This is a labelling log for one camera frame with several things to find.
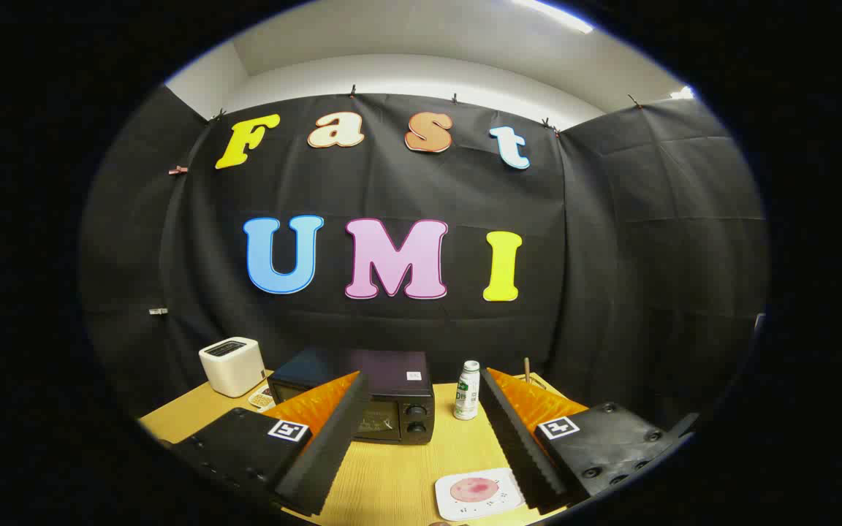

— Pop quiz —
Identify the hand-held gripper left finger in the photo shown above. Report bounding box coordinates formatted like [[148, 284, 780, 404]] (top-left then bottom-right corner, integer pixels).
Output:
[[162, 371, 371, 518]]

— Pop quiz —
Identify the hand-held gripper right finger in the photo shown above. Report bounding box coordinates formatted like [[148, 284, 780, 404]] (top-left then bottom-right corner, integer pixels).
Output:
[[479, 367, 701, 516]]

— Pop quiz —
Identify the white square plate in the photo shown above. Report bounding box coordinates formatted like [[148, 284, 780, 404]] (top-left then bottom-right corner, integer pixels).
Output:
[[434, 468, 528, 522]]

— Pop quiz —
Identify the pink round ham slice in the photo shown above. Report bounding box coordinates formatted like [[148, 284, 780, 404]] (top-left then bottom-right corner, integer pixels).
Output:
[[450, 477, 501, 503]]

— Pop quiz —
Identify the black toaster oven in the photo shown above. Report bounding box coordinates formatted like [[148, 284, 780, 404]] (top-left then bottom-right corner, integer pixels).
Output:
[[268, 347, 436, 445]]

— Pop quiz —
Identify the white pop-up toaster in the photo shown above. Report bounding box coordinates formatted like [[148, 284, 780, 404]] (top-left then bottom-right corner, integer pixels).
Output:
[[199, 337, 267, 398]]

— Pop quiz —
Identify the white green drink bottle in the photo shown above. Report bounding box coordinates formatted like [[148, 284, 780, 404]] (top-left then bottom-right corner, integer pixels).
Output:
[[454, 360, 481, 421]]

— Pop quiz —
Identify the black backdrop cloth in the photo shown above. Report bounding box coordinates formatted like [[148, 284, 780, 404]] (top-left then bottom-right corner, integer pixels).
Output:
[[79, 84, 771, 439]]

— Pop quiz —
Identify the ceiling light strip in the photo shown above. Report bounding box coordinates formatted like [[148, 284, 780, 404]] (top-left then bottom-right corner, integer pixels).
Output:
[[512, 0, 596, 34]]

